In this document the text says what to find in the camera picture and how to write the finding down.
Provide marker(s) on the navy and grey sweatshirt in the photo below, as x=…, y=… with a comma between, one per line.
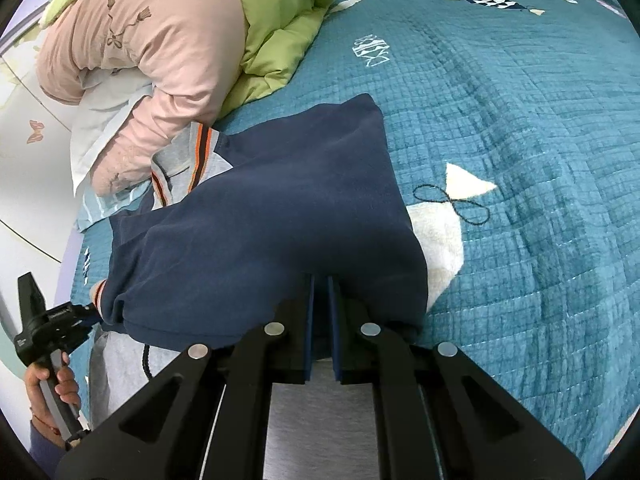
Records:
x=280, y=220

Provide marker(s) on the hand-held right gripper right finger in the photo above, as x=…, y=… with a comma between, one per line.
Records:
x=334, y=305

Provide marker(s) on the white pillow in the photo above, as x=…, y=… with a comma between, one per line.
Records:
x=102, y=115

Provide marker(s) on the striped light blue sheet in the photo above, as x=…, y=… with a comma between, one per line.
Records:
x=107, y=205

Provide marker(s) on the person's left forearm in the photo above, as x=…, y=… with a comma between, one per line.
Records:
x=45, y=442

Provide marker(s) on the person's left hand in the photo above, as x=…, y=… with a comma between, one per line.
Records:
x=54, y=385

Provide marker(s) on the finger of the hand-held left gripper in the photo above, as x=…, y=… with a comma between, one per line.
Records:
x=90, y=314

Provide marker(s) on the pink embroidered quilt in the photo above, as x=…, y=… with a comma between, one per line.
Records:
x=150, y=55

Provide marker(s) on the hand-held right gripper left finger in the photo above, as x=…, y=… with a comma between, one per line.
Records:
x=307, y=305

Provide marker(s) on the teal quilted bedspread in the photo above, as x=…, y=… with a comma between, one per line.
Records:
x=500, y=160

